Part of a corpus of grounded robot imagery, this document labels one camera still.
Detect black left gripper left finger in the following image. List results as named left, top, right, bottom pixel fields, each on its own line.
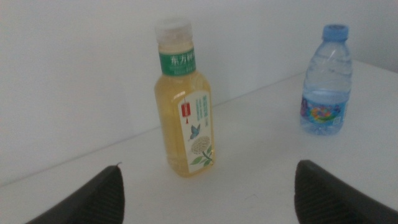
left=26, top=164, right=125, bottom=224

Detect yellow tea bottle green label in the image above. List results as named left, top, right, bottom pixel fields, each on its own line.
left=154, top=17, right=215, bottom=178

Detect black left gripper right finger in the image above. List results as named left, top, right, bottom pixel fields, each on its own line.
left=294, top=159, right=398, bottom=224

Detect clear water bottle blue cap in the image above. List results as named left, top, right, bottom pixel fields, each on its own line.
left=300, top=24, right=354, bottom=136

